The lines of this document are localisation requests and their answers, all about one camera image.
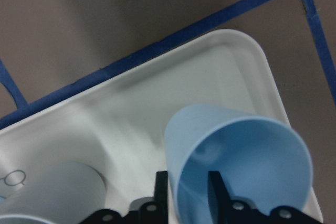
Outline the grey plastic cup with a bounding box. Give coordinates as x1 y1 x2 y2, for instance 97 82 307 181
1 163 106 223

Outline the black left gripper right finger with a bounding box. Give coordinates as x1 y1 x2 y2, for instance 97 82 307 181
207 171 319 223

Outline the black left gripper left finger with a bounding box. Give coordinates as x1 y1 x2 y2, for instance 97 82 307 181
82 171 168 223

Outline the light blue plastic cup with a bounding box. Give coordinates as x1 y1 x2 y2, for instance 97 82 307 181
164 104 313 223

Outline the cream plastic tray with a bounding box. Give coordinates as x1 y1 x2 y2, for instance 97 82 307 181
1 29 323 221

